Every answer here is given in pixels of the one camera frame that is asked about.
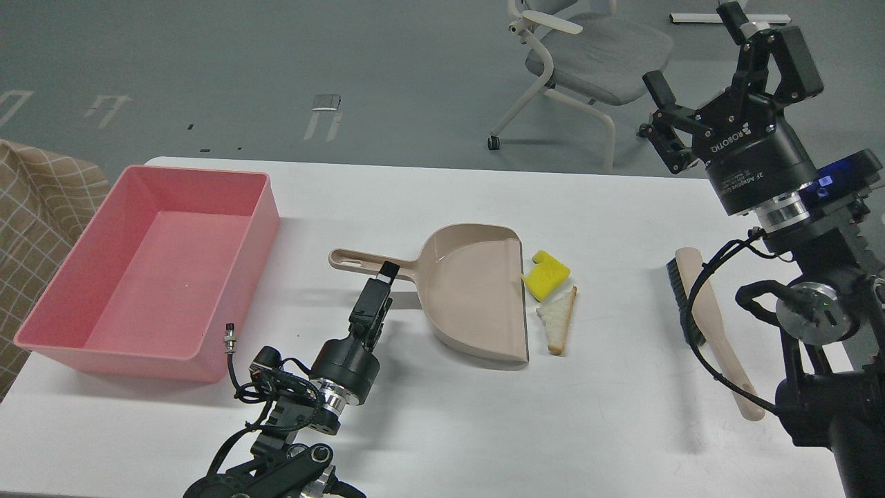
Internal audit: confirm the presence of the yellow green sponge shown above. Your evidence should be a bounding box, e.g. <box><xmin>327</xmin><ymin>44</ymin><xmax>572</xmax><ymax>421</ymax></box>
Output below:
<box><xmin>522</xmin><ymin>250</ymin><xmax>571</xmax><ymax>302</ymax></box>

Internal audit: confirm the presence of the pink plastic bin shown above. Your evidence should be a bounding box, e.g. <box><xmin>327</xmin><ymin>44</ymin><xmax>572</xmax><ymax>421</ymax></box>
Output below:
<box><xmin>14</xmin><ymin>166</ymin><xmax>279</xmax><ymax>382</ymax></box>

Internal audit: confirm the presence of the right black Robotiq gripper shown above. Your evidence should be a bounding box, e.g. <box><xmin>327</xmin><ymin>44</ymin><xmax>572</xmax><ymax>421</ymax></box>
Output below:
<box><xmin>637</xmin><ymin>2</ymin><xmax>824</xmax><ymax>215</ymax></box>

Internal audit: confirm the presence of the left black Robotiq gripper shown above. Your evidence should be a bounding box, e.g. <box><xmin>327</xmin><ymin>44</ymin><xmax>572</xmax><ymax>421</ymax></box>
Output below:
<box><xmin>309</xmin><ymin>261</ymin><xmax>400</xmax><ymax>405</ymax></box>

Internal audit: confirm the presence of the brown checkered cloth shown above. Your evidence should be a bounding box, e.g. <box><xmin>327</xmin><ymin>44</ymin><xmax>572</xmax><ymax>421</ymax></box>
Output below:
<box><xmin>1</xmin><ymin>140</ymin><xmax>110</xmax><ymax>395</ymax></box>

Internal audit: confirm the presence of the grey office chair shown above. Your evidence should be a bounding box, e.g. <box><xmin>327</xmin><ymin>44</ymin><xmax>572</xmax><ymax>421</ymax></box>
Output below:
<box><xmin>487</xmin><ymin>1</ymin><xmax>674</xmax><ymax>170</ymax></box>

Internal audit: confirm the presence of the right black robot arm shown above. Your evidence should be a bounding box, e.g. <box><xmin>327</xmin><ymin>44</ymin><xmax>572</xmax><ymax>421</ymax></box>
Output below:
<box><xmin>639</xmin><ymin>2</ymin><xmax>884</xmax><ymax>497</ymax></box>

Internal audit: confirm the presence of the white bread slice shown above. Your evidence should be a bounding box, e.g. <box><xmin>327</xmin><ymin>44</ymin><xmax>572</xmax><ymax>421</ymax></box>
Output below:
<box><xmin>535</xmin><ymin>286</ymin><xmax>578</xmax><ymax>356</ymax></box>

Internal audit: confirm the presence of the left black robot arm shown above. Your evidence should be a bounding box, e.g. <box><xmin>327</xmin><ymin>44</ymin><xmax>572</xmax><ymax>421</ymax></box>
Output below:
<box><xmin>185</xmin><ymin>261</ymin><xmax>400</xmax><ymax>497</ymax></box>

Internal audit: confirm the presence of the floor socket plate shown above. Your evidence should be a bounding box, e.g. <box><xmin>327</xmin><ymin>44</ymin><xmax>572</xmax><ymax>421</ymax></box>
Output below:
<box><xmin>312</xmin><ymin>93</ymin><xmax>342</xmax><ymax>111</ymax></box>

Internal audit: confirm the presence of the beige plastic dustpan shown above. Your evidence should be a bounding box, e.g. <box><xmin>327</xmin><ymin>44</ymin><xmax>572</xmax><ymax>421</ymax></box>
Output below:
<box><xmin>328</xmin><ymin>223</ymin><xmax>529</xmax><ymax>365</ymax></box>

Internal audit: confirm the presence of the white desk base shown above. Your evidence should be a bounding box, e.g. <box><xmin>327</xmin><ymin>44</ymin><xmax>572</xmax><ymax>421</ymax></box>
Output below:
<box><xmin>668</xmin><ymin>12</ymin><xmax>792</xmax><ymax>25</ymax></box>

